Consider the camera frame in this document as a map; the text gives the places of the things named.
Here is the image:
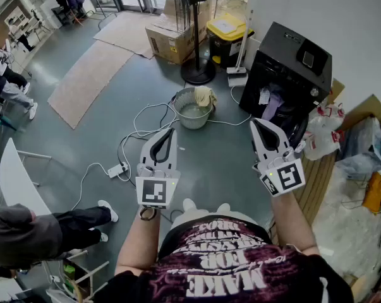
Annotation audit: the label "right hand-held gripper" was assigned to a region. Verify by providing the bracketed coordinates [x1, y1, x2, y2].
[249, 118, 306, 197]

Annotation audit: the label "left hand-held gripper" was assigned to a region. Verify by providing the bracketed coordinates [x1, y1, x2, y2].
[135, 127, 181, 210]

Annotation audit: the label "beige clothes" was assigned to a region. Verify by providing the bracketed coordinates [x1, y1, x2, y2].
[195, 86, 219, 109]

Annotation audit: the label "black washing machine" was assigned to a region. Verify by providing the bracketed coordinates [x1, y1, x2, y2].
[239, 21, 333, 150]

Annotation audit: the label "person's right forearm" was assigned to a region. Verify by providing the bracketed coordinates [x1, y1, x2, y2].
[270, 191, 320, 257]

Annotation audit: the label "person's left forearm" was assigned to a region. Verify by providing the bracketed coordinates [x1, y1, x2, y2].
[116, 206, 161, 276]

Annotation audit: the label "white power strip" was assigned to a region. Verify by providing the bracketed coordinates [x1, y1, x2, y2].
[107, 162, 130, 179]

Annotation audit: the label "dark wristband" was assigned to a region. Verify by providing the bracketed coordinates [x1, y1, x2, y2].
[139, 207, 157, 222]

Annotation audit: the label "white mop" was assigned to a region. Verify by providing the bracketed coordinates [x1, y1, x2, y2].
[226, 9, 254, 88]

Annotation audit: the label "person's beige trousers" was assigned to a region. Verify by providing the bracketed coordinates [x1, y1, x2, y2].
[171, 208, 257, 230]

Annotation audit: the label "small cardboard piece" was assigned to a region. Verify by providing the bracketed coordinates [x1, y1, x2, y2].
[330, 79, 346, 104]

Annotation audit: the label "smartphone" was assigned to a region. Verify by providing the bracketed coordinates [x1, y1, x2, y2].
[302, 50, 315, 69]

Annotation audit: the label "pile of clear plastic bags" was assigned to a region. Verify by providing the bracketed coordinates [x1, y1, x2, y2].
[335, 115, 381, 183]

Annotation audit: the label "black pad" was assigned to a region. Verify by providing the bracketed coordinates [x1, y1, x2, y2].
[296, 39, 330, 76]

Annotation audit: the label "brown cardboard floor sheet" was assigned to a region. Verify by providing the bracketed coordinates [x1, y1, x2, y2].
[93, 11, 162, 60]
[47, 39, 135, 130]

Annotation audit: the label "large cardboard panel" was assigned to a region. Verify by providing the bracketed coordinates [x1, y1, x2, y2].
[337, 93, 381, 133]

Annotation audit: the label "brown cardboard box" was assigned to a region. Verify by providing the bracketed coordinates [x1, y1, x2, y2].
[145, 0, 213, 65]

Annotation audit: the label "orange bag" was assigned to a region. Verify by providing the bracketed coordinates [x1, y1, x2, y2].
[362, 171, 381, 215]

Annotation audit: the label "yellow lid trash bin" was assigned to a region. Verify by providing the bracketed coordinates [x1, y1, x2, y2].
[206, 13, 255, 70]

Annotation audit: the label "person's black printed t-shirt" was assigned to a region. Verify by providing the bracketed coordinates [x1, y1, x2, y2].
[94, 215, 355, 303]

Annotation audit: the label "white table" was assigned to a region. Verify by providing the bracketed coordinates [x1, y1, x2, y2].
[0, 137, 52, 216]

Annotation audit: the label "white cable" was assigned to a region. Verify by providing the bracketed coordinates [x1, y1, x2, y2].
[119, 102, 179, 182]
[71, 162, 111, 211]
[207, 85, 253, 127]

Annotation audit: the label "black pedestal fan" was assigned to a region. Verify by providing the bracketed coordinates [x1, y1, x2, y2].
[171, 0, 217, 86]

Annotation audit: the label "white stool frame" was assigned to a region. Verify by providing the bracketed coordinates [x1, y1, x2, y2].
[44, 249, 111, 300]

